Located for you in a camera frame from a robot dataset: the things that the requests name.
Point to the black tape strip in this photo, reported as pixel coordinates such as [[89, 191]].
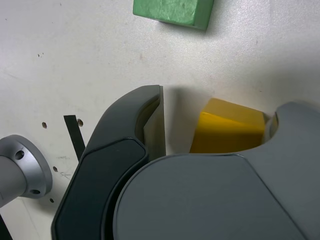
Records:
[[75, 135]]

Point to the gripper narrow dark grey left jaw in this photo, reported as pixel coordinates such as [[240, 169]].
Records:
[[100, 175]]

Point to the gripper broad grey right jaw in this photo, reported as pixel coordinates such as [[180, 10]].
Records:
[[212, 200]]

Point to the yellow cube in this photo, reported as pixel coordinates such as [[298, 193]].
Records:
[[225, 135]]

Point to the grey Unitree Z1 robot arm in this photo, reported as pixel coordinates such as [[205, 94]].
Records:
[[22, 165]]

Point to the green cube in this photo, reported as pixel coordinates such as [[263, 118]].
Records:
[[170, 10]]

